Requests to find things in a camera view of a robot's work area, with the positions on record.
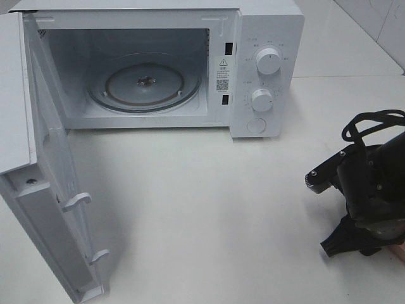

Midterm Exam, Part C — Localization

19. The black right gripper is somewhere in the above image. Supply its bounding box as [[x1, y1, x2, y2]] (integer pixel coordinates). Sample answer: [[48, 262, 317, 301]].
[[320, 144, 404, 257]]

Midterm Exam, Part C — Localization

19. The white round door button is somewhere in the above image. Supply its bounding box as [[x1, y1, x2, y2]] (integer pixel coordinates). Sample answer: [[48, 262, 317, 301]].
[[247, 118, 266, 134]]

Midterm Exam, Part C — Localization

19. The white round knob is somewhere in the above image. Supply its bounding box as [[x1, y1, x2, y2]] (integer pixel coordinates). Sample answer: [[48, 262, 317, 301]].
[[255, 46, 282, 75], [251, 89, 274, 112]]

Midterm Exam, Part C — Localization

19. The white microwave door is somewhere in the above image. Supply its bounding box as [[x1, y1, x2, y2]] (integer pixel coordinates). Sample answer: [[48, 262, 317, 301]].
[[1, 12, 108, 303]]

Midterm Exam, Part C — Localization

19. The pink round plate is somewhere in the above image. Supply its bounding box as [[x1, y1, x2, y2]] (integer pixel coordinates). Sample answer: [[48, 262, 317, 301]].
[[390, 243, 405, 262]]

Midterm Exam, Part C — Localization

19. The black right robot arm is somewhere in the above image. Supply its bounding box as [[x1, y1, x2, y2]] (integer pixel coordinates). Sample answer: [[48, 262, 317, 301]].
[[321, 134, 404, 257]]

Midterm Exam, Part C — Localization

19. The white microwave oven body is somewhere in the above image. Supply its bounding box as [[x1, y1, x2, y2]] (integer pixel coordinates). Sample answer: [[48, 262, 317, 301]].
[[5, 1, 304, 138]]

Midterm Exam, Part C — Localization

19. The glass microwave turntable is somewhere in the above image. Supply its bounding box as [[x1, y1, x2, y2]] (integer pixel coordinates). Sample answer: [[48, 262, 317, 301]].
[[87, 62, 201, 113]]

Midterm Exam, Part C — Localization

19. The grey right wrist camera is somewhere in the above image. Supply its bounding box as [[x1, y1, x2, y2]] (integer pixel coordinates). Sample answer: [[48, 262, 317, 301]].
[[304, 144, 357, 194]]

